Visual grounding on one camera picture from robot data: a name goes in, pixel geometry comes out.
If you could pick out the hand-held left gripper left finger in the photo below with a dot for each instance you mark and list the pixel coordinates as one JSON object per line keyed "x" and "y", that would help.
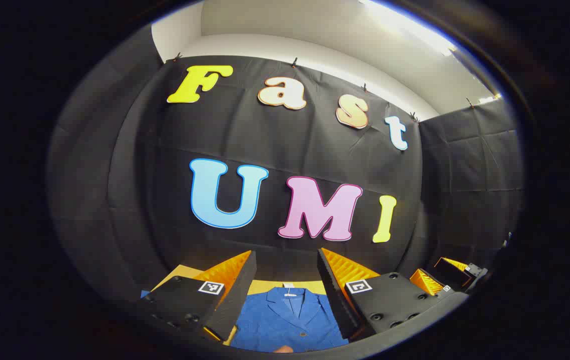
{"x": 237, "y": 295}

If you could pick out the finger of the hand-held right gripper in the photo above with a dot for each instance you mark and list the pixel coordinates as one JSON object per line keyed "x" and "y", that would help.
{"x": 427, "y": 282}
{"x": 457, "y": 275}

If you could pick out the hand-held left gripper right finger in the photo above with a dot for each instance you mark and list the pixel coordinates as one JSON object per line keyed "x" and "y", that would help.
{"x": 332, "y": 295}

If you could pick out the blue jacket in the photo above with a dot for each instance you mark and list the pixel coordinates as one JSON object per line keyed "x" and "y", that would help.
{"x": 284, "y": 320}

